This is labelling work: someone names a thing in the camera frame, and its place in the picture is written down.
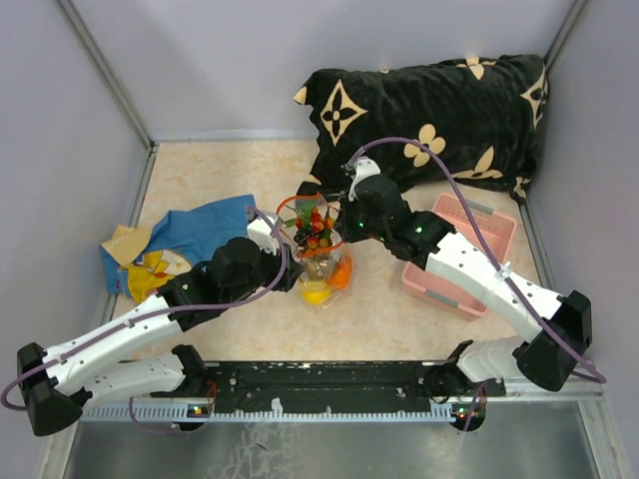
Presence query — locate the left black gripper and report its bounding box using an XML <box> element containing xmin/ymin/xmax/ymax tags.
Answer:
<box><xmin>223</xmin><ymin>238</ymin><xmax>305</xmax><ymax>307</ymax></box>

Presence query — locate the clear zip top bag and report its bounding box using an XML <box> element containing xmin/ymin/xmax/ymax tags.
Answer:
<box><xmin>277</xmin><ymin>194</ymin><xmax>353</xmax><ymax>308</ymax></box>

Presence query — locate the red cherry bunch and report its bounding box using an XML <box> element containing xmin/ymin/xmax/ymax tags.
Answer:
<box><xmin>285</xmin><ymin>206</ymin><xmax>335</xmax><ymax>252</ymax></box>

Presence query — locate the orange persimmon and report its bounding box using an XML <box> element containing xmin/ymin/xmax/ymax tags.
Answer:
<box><xmin>326</xmin><ymin>258</ymin><xmax>351</xmax><ymax>290</ymax></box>

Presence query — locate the yellow lemon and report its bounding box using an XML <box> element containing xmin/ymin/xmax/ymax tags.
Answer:
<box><xmin>300</xmin><ymin>280</ymin><xmax>331</xmax><ymax>306</ymax></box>

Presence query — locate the brown longan bunch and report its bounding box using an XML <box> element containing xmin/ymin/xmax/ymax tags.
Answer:
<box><xmin>301</xmin><ymin>253</ymin><xmax>337</xmax><ymax>280</ymax></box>

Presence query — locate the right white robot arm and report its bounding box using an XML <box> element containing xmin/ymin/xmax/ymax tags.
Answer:
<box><xmin>337</xmin><ymin>174</ymin><xmax>592</xmax><ymax>395</ymax></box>

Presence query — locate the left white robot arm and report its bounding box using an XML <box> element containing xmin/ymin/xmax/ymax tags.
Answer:
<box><xmin>17</xmin><ymin>238</ymin><xmax>303</xmax><ymax>437</ymax></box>

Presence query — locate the yellow blue cartoon bag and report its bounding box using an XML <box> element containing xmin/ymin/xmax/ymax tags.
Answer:
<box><xmin>100</xmin><ymin>226</ymin><xmax>192</xmax><ymax>303</ymax></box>

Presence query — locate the blue cloth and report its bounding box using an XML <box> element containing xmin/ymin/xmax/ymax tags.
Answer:
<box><xmin>99</xmin><ymin>194</ymin><xmax>259</xmax><ymax>293</ymax></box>

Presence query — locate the pink plastic basket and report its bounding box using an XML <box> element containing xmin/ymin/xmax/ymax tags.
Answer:
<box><xmin>401</xmin><ymin>193</ymin><xmax>516</xmax><ymax>320</ymax></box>

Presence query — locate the black floral pillow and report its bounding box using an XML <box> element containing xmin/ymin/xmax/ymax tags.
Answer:
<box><xmin>294</xmin><ymin>54</ymin><xmax>549</xmax><ymax>202</ymax></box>

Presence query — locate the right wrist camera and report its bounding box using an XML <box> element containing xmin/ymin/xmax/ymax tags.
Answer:
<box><xmin>343</xmin><ymin>157</ymin><xmax>381</xmax><ymax>203</ymax></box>

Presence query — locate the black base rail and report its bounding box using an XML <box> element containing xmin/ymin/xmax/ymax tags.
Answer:
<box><xmin>152</xmin><ymin>361</ymin><xmax>476</xmax><ymax>414</ymax></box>

